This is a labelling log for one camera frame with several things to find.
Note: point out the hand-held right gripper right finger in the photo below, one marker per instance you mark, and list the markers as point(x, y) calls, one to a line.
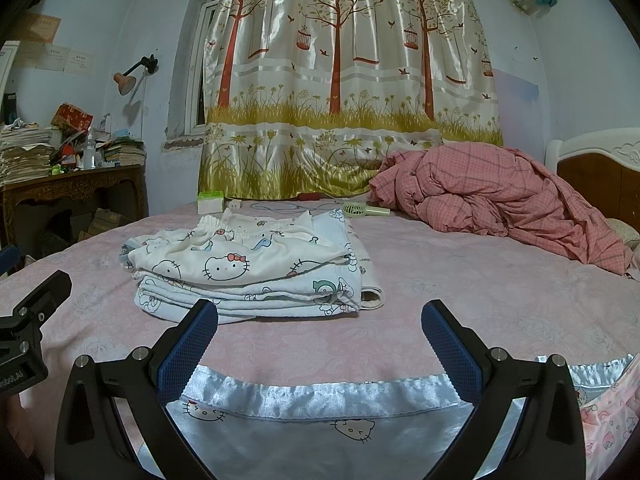
point(452, 355)

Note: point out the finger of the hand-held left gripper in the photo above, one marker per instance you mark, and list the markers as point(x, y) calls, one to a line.
point(9, 261)
point(47, 292)

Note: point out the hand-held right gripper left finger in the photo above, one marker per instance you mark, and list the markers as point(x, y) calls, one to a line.
point(187, 350)

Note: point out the folded white cartoon print pants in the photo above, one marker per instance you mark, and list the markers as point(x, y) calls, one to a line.
point(260, 302)

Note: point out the pink print pants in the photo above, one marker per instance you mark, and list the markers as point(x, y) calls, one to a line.
point(612, 435)

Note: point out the pink bed sheet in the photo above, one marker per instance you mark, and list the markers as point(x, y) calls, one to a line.
point(450, 280)

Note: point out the small green toy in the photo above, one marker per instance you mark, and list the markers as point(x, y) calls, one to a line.
point(56, 170)

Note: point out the dark wooden desk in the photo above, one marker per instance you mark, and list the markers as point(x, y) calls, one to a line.
point(75, 182)

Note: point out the stack of papers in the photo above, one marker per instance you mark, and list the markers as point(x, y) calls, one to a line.
point(25, 155)

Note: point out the clear bottle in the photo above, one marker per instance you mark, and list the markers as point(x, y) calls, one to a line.
point(90, 157)

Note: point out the green and white box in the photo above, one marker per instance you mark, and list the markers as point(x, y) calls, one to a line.
point(210, 205)

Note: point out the red cardboard box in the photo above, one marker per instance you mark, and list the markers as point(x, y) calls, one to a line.
point(75, 117)

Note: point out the stack of books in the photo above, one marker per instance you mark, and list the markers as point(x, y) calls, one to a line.
point(125, 152)

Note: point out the pink plaid quilt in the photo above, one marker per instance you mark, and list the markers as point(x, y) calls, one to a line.
point(475, 190)

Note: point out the green hand fan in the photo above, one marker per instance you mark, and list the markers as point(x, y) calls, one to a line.
point(357, 209)

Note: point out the small red item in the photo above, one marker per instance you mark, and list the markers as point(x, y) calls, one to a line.
point(310, 196)

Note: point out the cream pillow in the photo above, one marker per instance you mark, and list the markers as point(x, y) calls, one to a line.
point(625, 232)

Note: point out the tree print curtain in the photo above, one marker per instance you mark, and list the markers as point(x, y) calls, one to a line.
point(350, 110)

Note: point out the white wall paper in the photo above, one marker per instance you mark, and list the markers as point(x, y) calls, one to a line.
point(52, 57)
point(81, 62)

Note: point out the pink wall lamp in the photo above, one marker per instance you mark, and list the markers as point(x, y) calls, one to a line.
point(122, 82)

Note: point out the wooden headboard with white frame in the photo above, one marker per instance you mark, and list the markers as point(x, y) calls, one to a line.
point(600, 180)

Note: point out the brown wall paper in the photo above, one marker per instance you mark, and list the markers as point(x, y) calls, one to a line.
point(42, 27)

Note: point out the white window frame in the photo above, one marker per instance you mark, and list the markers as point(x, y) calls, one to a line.
point(197, 85)

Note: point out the pale blue wall sheet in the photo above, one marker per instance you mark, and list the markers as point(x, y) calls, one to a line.
point(520, 105)

